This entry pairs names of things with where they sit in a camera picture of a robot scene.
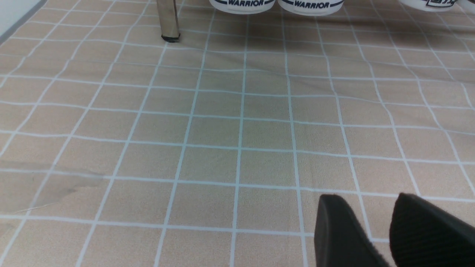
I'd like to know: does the navy canvas shoe right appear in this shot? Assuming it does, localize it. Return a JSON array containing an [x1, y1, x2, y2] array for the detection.
[[278, 0, 344, 17]]

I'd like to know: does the black canvas sneaker left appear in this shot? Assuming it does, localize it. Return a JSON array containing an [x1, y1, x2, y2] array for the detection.
[[398, 0, 457, 12]]

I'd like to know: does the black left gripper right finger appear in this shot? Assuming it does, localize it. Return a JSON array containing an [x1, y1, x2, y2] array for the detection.
[[390, 193, 475, 267]]

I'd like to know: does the navy canvas shoe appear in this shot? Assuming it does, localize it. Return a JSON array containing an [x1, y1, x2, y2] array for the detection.
[[278, 0, 344, 17], [209, 0, 275, 15]]

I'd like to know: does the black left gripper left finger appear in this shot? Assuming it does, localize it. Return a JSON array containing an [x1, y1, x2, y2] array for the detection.
[[314, 194, 390, 267]]

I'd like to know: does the stainless steel shoe rack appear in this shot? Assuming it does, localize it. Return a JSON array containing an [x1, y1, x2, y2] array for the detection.
[[156, 0, 180, 43]]

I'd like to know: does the navy canvas shoe left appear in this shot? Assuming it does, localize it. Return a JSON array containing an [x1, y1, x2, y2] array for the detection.
[[209, 0, 275, 15]]

